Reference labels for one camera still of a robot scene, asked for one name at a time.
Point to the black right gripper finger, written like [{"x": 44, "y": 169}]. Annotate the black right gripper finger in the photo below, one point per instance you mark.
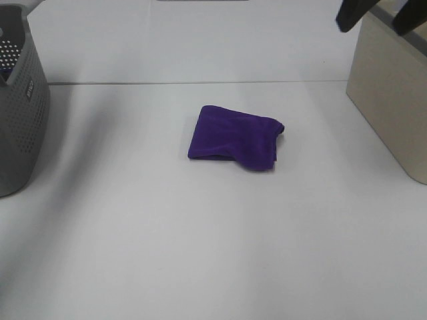
[
  {"x": 411, "y": 16},
  {"x": 351, "y": 11}
]

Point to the purple towel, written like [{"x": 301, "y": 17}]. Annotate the purple towel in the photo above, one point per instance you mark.
[{"x": 221, "y": 134}]

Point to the beige plastic basket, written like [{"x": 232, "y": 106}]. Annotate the beige plastic basket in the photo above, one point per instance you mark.
[{"x": 387, "y": 84}]

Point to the grey perforated plastic basket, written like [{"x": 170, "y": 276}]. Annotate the grey perforated plastic basket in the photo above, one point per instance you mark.
[{"x": 25, "y": 100}]

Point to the blue cloth in grey basket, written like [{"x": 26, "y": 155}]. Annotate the blue cloth in grey basket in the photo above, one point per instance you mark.
[{"x": 6, "y": 71}]

